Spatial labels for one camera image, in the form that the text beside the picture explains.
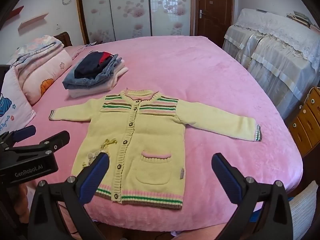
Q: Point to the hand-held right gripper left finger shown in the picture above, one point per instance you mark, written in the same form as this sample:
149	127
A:
94	178

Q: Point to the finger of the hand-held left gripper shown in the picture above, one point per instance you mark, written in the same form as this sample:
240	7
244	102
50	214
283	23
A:
58	140
23	133

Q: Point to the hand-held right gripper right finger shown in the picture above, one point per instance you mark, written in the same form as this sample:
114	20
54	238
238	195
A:
228	180

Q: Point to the yellow striped knit cardigan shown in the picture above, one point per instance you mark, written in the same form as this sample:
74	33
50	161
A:
150	135

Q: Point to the person's left forearm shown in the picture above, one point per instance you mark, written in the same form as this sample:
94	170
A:
23	202

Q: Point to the white pillow with blue print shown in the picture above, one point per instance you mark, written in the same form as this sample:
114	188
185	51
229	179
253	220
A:
12	105

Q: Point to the floral cream pillow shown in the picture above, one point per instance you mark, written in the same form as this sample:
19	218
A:
45	80

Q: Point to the folded blue denim jeans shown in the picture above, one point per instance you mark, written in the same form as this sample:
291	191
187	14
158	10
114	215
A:
75	81

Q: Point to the folded pale pink sweater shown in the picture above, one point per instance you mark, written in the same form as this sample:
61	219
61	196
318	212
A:
100	90

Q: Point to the folded navy garment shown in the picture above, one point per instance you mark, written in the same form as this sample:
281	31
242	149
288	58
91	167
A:
87	67

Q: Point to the white woven mat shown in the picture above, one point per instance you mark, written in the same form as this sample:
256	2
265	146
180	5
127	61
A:
303	210

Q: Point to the folded pale floral blanket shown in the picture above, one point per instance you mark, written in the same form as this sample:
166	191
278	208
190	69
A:
40	46

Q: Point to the wooden drawer cabinet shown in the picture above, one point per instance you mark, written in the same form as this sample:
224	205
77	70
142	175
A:
306	127

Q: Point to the folded red garment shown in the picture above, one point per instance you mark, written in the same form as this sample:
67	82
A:
105	57

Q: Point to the dark wooden headboard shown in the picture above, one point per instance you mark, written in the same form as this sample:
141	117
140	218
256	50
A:
63	38

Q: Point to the pink plush bed blanket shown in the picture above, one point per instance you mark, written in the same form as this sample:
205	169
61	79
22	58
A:
200	80

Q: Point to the floral glass sliding wardrobe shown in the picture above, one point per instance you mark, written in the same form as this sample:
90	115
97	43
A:
125	7

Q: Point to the brown wooden door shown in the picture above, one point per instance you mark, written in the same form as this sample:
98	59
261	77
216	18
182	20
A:
216	5

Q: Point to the pink wall shelf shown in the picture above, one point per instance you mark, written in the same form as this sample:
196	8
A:
32	22

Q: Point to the red wall shelf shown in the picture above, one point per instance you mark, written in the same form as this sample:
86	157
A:
15	12

